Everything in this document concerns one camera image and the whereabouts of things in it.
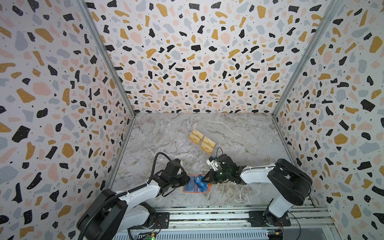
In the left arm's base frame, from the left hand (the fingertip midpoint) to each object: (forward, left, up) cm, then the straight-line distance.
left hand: (193, 177), depth 84 cm
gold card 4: (+17, -8, +2) cm, 19 cm away
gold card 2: (+20, -10, +5) cm, 23 cm away
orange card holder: (-5, +1, -3) cm, 6 cm away
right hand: (-2, -4, +2) cm, 5 cm away
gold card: (+27, -2, +5) cm, 27 cm away
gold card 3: (+24, 0, +3) cm, 25 cm away
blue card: (-4, -5, -2) cm, 7 cm away
